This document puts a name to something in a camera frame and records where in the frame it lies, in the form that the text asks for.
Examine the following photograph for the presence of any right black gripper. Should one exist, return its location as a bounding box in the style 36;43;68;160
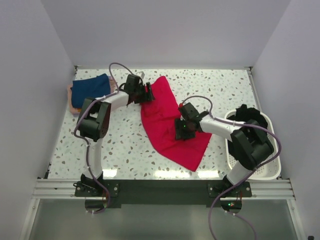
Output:
174;118;195;141

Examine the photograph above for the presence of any red t shirt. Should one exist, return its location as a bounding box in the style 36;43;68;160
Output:
140;76;212;172

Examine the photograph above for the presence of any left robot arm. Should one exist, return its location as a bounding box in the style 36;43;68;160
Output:
73;74;155;198

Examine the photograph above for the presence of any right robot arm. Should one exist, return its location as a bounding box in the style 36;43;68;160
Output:
174;102;275;197

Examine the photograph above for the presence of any folded blue t shirt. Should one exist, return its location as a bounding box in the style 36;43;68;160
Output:
71;73;111;109

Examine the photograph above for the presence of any black t shirt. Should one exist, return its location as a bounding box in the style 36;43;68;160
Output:
226;104;268;160

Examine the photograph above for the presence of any folded pink t shirt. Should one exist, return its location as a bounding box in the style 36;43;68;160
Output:
67;74;116;115

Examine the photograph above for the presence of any white perforated tray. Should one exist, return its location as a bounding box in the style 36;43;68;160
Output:
224;109;282;181

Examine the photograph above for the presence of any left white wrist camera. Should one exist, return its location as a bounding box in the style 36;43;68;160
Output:
136;71;145;79

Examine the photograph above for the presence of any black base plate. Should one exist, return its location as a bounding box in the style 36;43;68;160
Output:
74;178;251;209

